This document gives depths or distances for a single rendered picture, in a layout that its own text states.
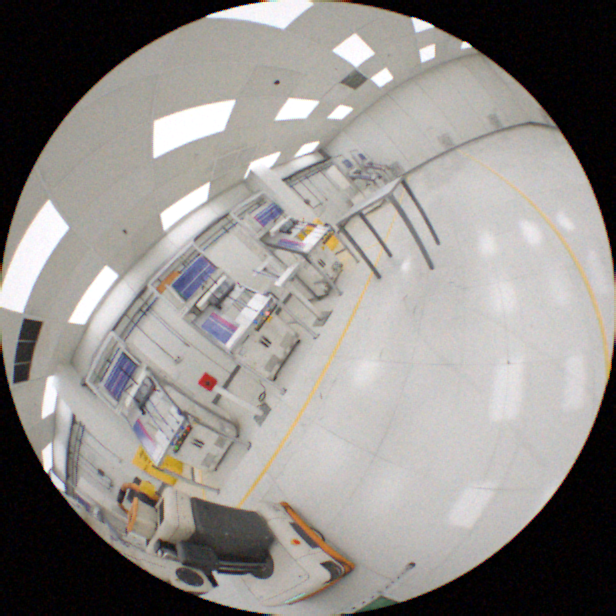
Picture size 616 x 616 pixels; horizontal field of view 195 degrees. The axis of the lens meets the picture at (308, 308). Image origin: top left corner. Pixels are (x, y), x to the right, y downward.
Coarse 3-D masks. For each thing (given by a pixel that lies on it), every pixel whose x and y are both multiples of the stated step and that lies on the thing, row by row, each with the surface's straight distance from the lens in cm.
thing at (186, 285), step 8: (200, 256) 234; (192, 264) 230; (200, 264) 230; (208, 264) 230; (184, 272) 227; (192, 272) 227; (200, 272) 226; (208, 272) 227; (176, 280) 225; (184, 280) 224; (192, 280) 224; (200, 280) 224; (176, 288) 223; (184, 288) 222; (192, 288) 221; (184, 296) 220
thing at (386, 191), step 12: (396, 180) 185; (384, 192) 163; (408, 192) 193; (360, 204) 193; (372, 204) 162; (396, 204) 154; (420, 204) 199; (348, 216) 179; (360, 216) 225; (372, 228) 228; (408, 228) 162; (432, 228) 205; (348, 240) 196; (420, 240) 168; (360, 252) 199; (372, 264) 208; (432, 264) 180
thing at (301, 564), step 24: (264, 504) 130; (288, 504) 141; (288, 528) 120; (288, 552) 113; (312, 552) 113; (336, 552) 121; (240, 576) 153; (264, 576) 134; (288, 576) 118; (312, 576) 107; (336, 576) 112; (264, 600) 143; (288, 600) 130
